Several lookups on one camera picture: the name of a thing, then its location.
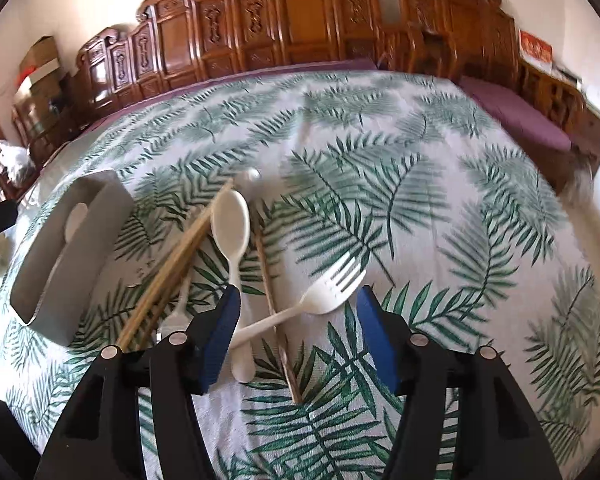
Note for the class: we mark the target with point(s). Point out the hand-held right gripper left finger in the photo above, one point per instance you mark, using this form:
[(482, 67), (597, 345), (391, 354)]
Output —
[(223, 340)]

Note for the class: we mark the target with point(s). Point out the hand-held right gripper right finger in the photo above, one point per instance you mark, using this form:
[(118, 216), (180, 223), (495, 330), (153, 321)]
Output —
[(377, 345)]

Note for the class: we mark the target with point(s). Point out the white soup spoon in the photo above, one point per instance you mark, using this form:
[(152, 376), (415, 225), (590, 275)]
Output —
[(179, 310)]

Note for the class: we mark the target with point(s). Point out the dark brown wooden chopstick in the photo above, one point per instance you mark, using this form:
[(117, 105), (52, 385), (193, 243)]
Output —
[(270, 300)]

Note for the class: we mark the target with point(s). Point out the white plastic fork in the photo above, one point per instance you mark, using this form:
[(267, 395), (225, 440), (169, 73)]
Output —
[(330, 295)]

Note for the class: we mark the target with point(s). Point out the white plastic spoon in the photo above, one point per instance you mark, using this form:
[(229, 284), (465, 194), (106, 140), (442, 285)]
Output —
[(229, 220), (74, 220)]

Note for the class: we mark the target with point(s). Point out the light bamboo chopstick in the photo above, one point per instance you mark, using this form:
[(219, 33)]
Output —
[(199, 222), (179, 260)]

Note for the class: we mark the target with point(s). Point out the grey metal tray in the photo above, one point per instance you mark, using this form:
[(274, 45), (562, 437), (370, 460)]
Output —
[(94, 230)]

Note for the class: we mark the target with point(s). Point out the white plastic bag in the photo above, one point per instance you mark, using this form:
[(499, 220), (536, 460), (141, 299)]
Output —
[(14, 160)]

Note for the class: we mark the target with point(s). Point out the wooden side furniture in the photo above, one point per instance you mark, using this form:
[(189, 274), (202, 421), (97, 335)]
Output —
[(44, 120)]

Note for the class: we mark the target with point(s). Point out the cardboard boxes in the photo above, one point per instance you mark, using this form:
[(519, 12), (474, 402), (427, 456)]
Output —
[(37, 70)]

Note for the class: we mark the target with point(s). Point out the leaf print tablecloth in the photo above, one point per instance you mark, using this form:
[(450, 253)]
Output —
[(380, 160)]

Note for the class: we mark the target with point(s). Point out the dark cloth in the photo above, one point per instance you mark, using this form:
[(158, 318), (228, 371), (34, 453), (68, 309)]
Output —
[(2, 440)]

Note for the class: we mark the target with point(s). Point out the purple seat cushion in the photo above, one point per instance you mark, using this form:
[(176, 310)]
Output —
[(280, 67), (515, 110)]

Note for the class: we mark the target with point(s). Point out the white desk device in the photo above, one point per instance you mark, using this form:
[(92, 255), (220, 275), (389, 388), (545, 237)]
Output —
[(597, 95)]

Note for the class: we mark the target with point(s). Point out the carved wooden sofa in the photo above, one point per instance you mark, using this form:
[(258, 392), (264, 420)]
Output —
[(460, 20), (300, 15)]

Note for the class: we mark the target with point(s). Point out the red box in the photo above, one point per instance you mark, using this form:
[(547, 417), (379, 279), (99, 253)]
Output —
[(535, 50)]

